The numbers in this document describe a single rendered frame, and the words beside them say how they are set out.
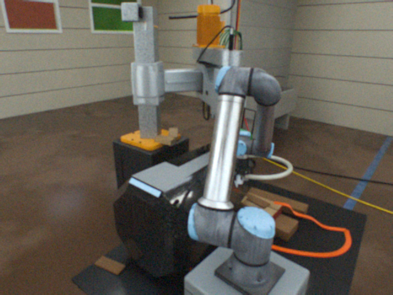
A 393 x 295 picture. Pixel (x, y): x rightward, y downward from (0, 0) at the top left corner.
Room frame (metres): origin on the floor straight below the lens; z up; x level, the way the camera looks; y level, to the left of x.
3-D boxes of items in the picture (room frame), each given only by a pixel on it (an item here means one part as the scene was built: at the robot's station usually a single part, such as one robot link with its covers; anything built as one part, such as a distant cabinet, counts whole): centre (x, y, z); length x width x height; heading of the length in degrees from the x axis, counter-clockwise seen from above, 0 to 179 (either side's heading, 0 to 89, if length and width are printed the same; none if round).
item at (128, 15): (2.70, 0.59, 2.00); 0.20 x 0.18 x 0.15; 54
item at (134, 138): (2.82, 0.49, 0.76); 0.49 x 0.49 x 0.05; 54
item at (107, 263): (1.73, 0.71, 0.02); 0.25 x 0.10 x 0.01; 65
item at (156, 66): (2.82, 0.49, 1.36); 0.35 x 0.35 x 0.41
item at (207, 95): (2.81, -0.19, 1.30); 0.74 x 0.23 x 0.49; 15
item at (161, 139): (2.63, 0.32, 0.81); 0.20 x 0.10 x 0.05; 62
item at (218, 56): (2.76, -0.19, 1.62); 0.96 x 0.25 x 0.17; 15
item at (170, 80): (2.89, 0.31, 1.36); 0.74 x 0.34 x 0.25; 112
